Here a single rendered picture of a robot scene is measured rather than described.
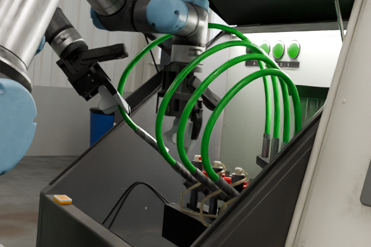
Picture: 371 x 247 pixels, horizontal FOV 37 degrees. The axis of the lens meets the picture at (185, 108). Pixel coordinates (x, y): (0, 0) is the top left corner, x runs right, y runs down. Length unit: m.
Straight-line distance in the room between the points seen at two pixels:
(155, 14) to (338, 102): 0.40
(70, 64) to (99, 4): 0.27
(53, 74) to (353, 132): 7.39
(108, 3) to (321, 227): 0.59
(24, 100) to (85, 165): 0.87
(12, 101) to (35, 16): 0.12
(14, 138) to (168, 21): 0.54
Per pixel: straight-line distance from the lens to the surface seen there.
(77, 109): 8.35
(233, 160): 1.66
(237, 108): 1.65
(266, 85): 1.39
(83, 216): 1.29
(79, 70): 1.37
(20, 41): 0.70
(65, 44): 1.37
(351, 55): 1.02
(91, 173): 1.52
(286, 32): 1.46
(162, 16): 1.12
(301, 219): 1.01
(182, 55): 1.22
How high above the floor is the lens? 1.28
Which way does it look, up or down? 3 degrees down
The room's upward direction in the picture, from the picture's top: 5 degrees clockwise
